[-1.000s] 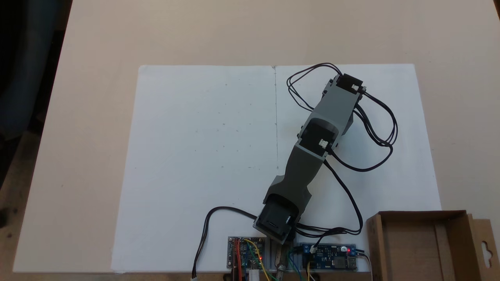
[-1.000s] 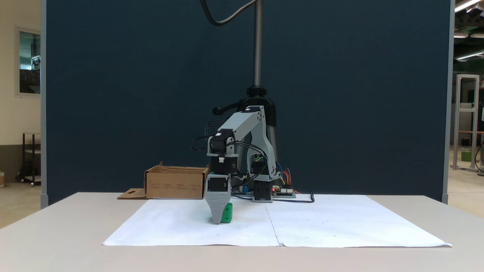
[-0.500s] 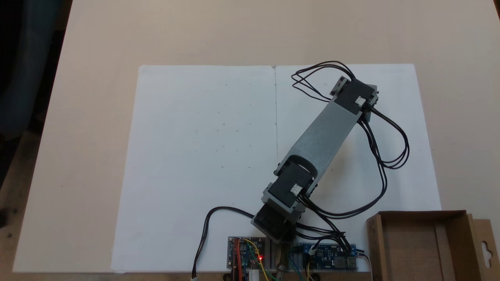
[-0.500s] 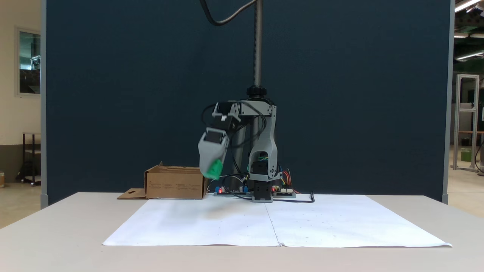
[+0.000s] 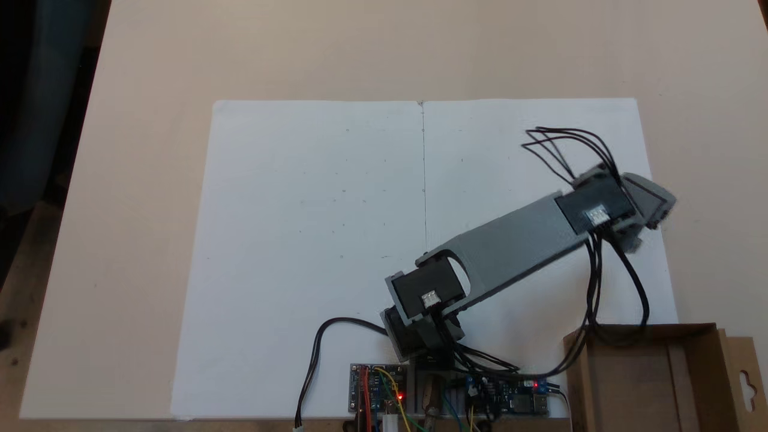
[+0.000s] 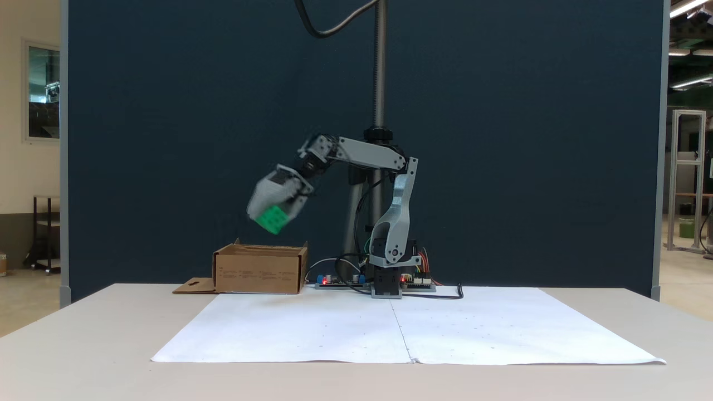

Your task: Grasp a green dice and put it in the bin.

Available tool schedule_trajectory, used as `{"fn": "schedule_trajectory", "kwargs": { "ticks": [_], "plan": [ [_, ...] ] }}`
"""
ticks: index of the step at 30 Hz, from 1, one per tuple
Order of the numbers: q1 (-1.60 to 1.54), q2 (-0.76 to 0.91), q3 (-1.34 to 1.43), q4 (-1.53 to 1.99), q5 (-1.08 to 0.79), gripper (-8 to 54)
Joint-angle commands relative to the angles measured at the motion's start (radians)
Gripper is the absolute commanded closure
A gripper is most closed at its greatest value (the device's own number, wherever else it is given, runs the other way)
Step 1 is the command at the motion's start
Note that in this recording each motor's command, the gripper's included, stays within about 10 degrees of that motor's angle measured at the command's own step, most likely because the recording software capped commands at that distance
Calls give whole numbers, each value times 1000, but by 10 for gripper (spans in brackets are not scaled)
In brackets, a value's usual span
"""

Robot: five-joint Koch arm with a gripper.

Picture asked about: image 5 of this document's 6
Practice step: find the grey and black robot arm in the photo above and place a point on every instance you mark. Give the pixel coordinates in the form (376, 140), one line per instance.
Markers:
(510, 246)

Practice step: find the white paper sheet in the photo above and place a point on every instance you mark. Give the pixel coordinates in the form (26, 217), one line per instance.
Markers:
(540, 150)
(300, 240)

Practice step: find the brown cardboard box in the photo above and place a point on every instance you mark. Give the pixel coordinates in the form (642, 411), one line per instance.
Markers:
(648, 384)

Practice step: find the circuit board with blue parts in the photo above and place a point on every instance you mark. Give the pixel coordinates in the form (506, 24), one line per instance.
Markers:
(510, 396)

